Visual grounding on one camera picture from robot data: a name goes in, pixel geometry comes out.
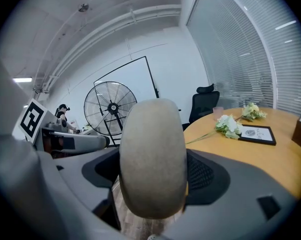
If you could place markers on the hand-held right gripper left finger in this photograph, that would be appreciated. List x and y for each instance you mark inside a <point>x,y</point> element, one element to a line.
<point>65,196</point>

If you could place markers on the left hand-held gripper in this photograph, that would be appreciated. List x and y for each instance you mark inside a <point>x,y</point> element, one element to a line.
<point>31,120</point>

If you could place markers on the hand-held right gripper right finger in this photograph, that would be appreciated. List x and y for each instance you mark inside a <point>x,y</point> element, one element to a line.
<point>228,209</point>

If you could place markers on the large black standing fan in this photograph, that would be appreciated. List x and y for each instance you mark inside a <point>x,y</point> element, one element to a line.
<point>108,104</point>

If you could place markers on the whiteboard on black stand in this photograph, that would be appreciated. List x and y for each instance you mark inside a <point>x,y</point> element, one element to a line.
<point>133,76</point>

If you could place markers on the black framed picture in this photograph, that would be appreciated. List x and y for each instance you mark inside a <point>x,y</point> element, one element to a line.
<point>258,134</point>

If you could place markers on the white artificial flower bouquet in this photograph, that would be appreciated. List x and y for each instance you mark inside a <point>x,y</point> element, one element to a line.
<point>228,126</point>

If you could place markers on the long ceiling light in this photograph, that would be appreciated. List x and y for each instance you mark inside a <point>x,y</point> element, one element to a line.
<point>22,79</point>

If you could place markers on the pink cup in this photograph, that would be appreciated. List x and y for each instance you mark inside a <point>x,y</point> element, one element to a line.
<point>218,112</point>

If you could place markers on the yellow artificial flower bouquet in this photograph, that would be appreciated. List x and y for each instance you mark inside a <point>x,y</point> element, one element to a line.
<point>251,111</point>

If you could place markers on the black office chair with headrest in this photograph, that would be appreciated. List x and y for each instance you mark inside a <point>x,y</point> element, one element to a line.
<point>205,104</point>

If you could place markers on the ceiling smoke detector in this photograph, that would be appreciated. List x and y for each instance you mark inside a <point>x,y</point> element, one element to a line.
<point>83,7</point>

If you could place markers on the white ceiling pipes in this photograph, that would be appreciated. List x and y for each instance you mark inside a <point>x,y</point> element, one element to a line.
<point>140,14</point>

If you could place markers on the round wooden table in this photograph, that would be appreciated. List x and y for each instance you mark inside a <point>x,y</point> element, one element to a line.
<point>240,46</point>

